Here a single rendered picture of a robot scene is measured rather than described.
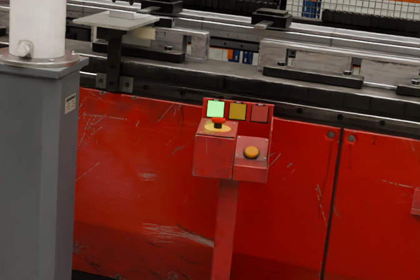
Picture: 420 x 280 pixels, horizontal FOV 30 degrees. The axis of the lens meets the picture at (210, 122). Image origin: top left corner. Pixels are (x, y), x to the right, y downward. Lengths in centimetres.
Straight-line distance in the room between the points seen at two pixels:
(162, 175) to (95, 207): 27
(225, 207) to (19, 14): 82
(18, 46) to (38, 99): 12
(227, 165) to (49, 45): 63
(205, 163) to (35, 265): 54
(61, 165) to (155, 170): 76
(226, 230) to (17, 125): 73
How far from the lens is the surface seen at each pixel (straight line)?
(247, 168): 208
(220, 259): 224
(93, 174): 259
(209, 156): 208
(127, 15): 244
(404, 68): 240
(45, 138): 173
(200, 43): 249
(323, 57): 241
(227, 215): 219
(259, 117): 220
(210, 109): 220
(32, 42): 171
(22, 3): 171
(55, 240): 183
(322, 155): 235
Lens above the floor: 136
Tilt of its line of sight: 15 degrees down
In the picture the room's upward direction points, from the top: 5 degrees clockwise
